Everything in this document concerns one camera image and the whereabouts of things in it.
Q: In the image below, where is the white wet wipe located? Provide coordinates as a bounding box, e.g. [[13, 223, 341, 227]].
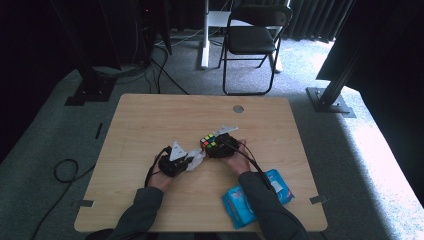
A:
[[185, 147, 208, 173]]

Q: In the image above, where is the black metal stand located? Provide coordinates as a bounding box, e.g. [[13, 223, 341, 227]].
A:
[[49, 0, 118, 108], [305, 0, 357, 119]]

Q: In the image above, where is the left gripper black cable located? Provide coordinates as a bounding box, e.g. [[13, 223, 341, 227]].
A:
[[143, 146, 172, 188]]

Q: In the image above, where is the person's left hand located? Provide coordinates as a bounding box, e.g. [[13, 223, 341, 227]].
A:
[[147, 165, 175, 193]]

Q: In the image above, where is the black folding chair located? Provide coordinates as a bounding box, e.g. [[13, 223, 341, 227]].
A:
[[217, 4, 294, 97]]

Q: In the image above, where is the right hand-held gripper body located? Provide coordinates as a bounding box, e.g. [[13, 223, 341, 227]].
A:
[[205, 124, 242, 160]]

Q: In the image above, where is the bundle of floor cables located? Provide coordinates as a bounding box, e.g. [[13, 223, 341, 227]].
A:
[[93, 26, 221, 96]]

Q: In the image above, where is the multicoloured puzzle cube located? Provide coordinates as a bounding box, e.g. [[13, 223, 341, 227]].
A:
[[199, 132, 218, 150]]

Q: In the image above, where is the dark curtain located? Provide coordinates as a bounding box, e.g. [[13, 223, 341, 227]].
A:
[[283, 0, 355, 44]]

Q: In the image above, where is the blue wet wipes packet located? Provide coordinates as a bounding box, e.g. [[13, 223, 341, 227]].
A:
[[221, 168, 296, 231]]

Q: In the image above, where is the person's right hand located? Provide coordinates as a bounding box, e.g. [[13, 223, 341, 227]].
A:
[[223, 139, 253, 177]]

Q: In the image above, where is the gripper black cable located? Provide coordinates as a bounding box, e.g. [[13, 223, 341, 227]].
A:
[[222, 140, 278, 195], [143, 146, 172, 188]]

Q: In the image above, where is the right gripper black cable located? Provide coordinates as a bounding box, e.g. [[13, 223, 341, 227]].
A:
[[222, 140, 278, 195]]

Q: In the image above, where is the black floor cable loop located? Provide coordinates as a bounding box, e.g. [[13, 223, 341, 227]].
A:
[[30, 158, 98, 240]]

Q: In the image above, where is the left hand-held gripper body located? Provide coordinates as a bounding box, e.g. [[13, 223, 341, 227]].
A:
[[157, 140, 193, 178]]

